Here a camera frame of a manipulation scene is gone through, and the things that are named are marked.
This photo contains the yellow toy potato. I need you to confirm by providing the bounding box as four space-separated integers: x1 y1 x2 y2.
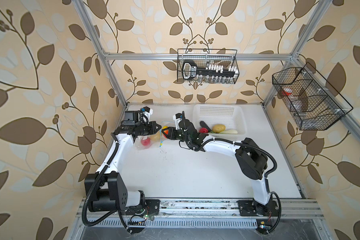
212 124 226 134
150 132 161 142

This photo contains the white toy radish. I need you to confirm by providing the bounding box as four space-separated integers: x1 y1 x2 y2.
219 130 238 135

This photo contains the black wire basket right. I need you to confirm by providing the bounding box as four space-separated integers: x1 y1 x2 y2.
272 62 354 131

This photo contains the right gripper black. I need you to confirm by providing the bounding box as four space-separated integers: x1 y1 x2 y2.
161 126 191 144

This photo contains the black wire basket back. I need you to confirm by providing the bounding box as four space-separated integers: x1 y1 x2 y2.
177 48 240 85

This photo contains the clear zip top bag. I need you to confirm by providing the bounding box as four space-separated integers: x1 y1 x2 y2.
134 129 170 151

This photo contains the red toy tomato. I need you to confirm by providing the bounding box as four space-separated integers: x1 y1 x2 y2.
199 128 209 133

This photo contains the red capped clear bottle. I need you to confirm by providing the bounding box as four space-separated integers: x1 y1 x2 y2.
281 88 298 103

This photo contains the red yellow toy mango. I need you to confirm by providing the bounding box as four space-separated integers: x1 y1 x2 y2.
162 126 169 137

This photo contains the black wire basket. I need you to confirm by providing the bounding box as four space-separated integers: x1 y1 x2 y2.
272 62 354 131
177 48 240 85

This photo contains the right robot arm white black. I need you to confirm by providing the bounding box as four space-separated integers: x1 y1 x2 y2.
161 113 282 235

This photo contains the white plastic basket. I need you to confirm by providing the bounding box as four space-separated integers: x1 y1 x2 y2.
191 104 247 135

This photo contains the red toy apple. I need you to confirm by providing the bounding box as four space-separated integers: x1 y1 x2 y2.
141 137 152 148

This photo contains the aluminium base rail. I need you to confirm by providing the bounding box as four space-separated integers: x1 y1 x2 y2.
76 197 325 229

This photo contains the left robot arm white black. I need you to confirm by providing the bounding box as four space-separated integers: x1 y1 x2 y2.
82 121 162 235

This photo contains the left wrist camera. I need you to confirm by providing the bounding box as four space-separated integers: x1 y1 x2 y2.
121 107 153 127

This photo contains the dark toy eggplant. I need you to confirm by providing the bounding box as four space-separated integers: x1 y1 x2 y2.
200 121 212 132

